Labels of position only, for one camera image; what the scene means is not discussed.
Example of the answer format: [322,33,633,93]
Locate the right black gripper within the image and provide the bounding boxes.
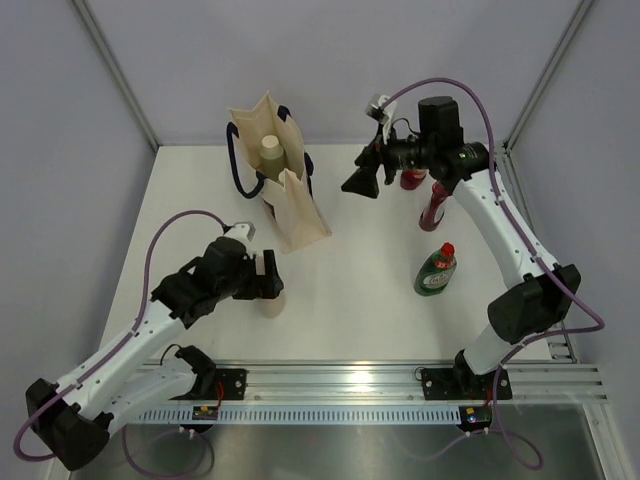
[342,122,435,199]

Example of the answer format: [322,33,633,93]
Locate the beige lotion bottle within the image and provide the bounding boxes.
[259,290,285,318]

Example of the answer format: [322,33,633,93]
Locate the red dish soap bottle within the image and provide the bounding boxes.
[419,182,449,232]
[400,170,427,190]

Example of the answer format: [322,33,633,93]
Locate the red dish soap bottle front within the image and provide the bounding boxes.
[419,182,449,232]

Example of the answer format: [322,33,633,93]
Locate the green lotion bottle white cap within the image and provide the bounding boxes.
[259,135,286,182]

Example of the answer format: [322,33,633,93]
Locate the green dish soap bottle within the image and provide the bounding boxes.
[414,242,457,297]

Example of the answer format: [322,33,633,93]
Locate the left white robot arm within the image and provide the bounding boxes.
[25,236,284,471]

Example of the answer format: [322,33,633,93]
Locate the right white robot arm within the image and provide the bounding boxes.
[341,95,581,397]

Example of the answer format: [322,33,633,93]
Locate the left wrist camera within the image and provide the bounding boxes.
[223,221,256,254]

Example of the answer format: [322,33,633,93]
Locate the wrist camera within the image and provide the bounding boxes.
[365,94,397,144]
[223,221,256,254]

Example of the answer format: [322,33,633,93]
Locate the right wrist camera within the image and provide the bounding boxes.
[365,94,397,144]

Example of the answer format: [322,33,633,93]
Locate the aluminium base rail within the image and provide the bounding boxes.
[218,360,608,404]

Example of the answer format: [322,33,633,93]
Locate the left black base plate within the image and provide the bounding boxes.
[173,368,247,401]

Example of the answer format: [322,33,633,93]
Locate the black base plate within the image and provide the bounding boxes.
[173,368,247,401]
[418,367,513,401]

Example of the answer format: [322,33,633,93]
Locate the white slotted cable duct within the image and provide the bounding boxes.
[134,405,462,425]

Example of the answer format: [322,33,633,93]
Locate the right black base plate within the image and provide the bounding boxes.
[418,367,513,401]

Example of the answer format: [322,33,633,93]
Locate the right aluminium frame post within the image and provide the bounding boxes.
[502,0,598,155]

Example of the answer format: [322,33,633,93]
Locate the aluminium frame post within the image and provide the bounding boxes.
[502,0,598,155]
[69,0,161,153]

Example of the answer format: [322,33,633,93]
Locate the left aluminium frame post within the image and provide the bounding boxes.
[69,0,161,153]

